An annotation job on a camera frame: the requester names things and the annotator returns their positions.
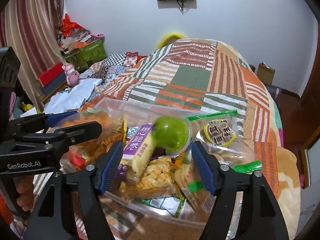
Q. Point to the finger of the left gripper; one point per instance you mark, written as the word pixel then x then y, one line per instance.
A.
pixel 53 118
pixel 70 134

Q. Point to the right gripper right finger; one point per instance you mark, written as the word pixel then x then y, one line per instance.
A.
pixel 260 216

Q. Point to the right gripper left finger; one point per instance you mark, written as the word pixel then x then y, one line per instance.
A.
pixel 53 215

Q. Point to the purple label coconut roll pack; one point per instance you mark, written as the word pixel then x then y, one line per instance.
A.
pixel 138 152

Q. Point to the green jelly cup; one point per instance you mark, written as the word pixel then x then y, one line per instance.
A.
pixel 171 134

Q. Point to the cat ear crisps bag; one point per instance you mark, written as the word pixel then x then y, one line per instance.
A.
pixel 218 132

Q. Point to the person left hand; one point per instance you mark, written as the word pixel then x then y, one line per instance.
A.
pixel 25 188

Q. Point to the red spicy snack bag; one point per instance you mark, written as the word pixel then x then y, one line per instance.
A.
pixel 77 158

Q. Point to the white plastic bag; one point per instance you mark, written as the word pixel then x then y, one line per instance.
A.
pixel 72 98

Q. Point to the red flat box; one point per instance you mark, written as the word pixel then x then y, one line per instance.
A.
pixel 52 78

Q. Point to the cracker stack pack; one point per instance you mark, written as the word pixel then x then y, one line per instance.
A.
pixel 189 181

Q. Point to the pink toy figure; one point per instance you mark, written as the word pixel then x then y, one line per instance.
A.
pixel 72 75

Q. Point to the golden puffed rice bar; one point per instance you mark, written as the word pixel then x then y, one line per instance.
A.
pixel 157 181

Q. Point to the orange fried snack bag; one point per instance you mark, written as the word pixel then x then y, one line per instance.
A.
pixel 110 128

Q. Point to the green patterned box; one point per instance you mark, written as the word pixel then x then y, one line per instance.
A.
pixel 86 56

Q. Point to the clear plastic storage bin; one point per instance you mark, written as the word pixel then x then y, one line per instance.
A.
pixel 137 115

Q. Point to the green snack packet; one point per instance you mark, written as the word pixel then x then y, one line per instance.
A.
pixel 166 206

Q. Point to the striped pink curtain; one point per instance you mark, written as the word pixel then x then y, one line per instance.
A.
pixel 30 27

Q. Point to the checkered patchwork blanket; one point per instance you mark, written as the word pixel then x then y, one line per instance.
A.
pixel 109 68

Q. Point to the brown wooden door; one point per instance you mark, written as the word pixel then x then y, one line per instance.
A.
pixel 302 119

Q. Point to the cardboard box on floor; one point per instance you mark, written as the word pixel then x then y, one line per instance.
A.
pixel 265 73

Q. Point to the patchwork striped bed quilt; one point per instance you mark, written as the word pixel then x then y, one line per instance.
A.
pixel 210 76

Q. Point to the yellow curved headboard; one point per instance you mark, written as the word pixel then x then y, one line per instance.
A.
pixel 174 35

